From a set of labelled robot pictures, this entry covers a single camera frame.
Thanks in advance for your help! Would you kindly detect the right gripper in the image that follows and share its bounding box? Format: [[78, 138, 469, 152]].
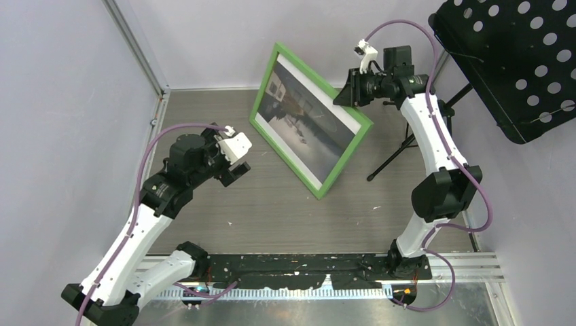
[[333, 69, 390, 109]]

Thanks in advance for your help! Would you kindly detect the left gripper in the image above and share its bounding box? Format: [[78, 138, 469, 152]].
[[190, 124, 249, 187]]

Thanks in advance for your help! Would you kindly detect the wooden picture frame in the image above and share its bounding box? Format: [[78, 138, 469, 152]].
[[248, 42, 375, 200]]

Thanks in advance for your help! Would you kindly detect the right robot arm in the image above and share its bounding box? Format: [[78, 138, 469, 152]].
[[333, 40, 482, 279]]

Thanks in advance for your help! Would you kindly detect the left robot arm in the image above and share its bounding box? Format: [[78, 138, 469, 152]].
[[61, 124, 252, 325]]

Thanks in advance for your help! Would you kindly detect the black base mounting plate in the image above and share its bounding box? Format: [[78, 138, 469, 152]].
[[191, 253, 432, 290]]

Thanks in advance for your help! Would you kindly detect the black perforated music stand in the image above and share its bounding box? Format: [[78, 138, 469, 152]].
[[424, 1, 575, 144]]

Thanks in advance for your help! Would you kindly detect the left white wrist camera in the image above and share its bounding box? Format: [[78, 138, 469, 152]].
[[217, 126, 253, 165]]

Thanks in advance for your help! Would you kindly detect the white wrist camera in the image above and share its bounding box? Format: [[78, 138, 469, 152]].
[[354, 39, 378, 74], [217, 126, 253, 165]]

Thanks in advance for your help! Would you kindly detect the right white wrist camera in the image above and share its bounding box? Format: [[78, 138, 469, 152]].
[[354, 39, 378, 74]]

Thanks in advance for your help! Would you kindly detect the aluminium rail frame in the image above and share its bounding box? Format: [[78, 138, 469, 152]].
[[132, 252, 517, 325]]

